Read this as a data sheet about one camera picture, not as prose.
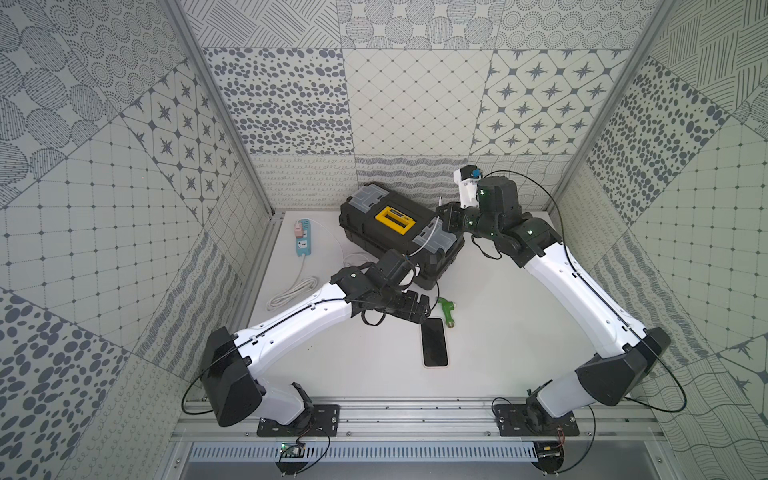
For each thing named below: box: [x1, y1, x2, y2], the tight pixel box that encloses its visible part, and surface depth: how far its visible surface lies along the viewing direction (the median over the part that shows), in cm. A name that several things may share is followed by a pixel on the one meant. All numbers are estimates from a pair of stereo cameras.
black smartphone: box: [420, 317, 449, 369], surface depth 87 cm
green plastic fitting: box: [437, 297, 455, 328], surface depth 95 cm
